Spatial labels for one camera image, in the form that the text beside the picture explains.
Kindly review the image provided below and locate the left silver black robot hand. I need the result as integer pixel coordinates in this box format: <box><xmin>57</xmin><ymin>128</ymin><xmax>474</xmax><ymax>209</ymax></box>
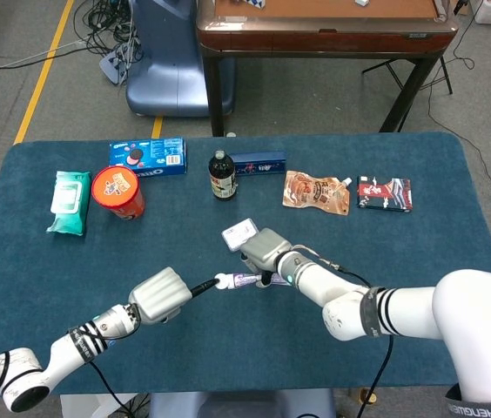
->
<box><xmin>128</xmin><ymin>266</ymin><xmax>220</xmax><ymax>326</ymax></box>

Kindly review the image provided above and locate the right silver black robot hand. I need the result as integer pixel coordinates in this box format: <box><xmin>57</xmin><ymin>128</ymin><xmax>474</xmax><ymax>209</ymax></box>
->
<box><xmin>239</xmin><ymin>227</ymin><xmax>293</xmax><ymax>288</ymax></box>

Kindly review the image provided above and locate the white purple tube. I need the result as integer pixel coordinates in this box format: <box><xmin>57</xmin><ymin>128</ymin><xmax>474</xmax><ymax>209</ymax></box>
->
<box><xmin>213</xmin><ymin>272</ymin><xmax>293</xmax><ymax>292</ymax></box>

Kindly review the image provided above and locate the small white plastic case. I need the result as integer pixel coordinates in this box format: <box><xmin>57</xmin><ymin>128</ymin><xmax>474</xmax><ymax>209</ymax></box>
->
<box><xmin>221</xmin><ymin>217</ymin><xmax>259</xmax><ymax>253</ymax></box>

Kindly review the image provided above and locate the orange brown spout pouch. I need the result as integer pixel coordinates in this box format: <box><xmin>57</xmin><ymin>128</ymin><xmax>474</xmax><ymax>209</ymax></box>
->
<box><xmin>282</xmin><ymin>170</ymin><xmax>353</xmax><ymax>216</ymax></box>

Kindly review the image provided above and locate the dark glass bottle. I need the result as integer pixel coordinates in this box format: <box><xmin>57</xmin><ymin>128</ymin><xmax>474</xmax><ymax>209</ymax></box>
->
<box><xmin>208</xmin><ymin>150</ymin><xmax>238</xmax><ymax>201</ymax></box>

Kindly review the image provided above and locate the long dark blue box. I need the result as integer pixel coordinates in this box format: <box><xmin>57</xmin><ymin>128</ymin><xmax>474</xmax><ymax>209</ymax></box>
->
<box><xmin>229</xmin><ymin>150</ymin><xmax>287</xmax><ymax>178</ymax></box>

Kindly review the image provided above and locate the blue felt table mat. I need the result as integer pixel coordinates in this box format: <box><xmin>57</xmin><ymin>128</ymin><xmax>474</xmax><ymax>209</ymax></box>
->
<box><xmin>0</xmin><ymin>132</ymin><xmax>491</xmax><ymax>397</ymax></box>

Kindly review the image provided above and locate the red snack canister orange lid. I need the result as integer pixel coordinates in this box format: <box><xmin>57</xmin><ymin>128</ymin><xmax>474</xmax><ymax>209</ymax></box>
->
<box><xmin>91</xmin><ymin>165</ymin><xmax>146</xmax><ymax>219</ymax></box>

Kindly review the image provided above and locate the green wet wipes pack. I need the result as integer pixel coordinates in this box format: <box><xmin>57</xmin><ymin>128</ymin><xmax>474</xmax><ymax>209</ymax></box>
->
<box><xmin>45</xmin><ymin>170</ymin><xmax>92</xmax><ymax>237</ymax></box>

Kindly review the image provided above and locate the red black patterned box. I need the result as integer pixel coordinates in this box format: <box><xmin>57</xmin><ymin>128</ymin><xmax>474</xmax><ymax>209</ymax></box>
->
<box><xmin>357</xmin><ymin>175</ymin><xmax>413</xmax><ymax>213</ymax></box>

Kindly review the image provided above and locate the white box under table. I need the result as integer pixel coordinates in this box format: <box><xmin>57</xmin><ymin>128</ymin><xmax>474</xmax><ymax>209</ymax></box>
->
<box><xmin>60</xmin><ymin>393</ymin><xmax>140</xmax><ymax>418</ymax></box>

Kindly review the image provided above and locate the blue Oreo cookie box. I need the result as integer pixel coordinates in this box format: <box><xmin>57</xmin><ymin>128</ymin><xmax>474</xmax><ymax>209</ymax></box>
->
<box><xmin>109</xmin><ymin>138</ymin><xmax>188</xmax><ymax>179</ymax></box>

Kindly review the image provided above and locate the blue grey machine base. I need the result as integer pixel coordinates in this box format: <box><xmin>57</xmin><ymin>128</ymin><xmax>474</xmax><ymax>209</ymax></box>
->
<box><xmin>125</xmin><ymin>0</ymin><xmax>236</xmax><ymax>118</ymax></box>

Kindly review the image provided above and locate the brown wooden table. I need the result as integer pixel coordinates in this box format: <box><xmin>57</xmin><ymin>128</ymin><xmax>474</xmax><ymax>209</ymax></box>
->
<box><xmin>196</xmin><ymin>0</ymin><xmax>459</xmax><ymax>138</ymax></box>

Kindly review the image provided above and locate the grey power strip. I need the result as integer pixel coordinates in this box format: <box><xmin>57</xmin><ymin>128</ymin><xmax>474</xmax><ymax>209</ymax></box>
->
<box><xmin>98</xmin><ymin>43</ymin><xmax>136</xmax><ymax>86</ymax></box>

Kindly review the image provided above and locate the black cable bundle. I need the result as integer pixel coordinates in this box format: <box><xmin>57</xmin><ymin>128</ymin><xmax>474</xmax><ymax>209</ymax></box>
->
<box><xmin>73</xmin><ymin>0</ymin><xmax>145</xmax><ymax>57</ymax></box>

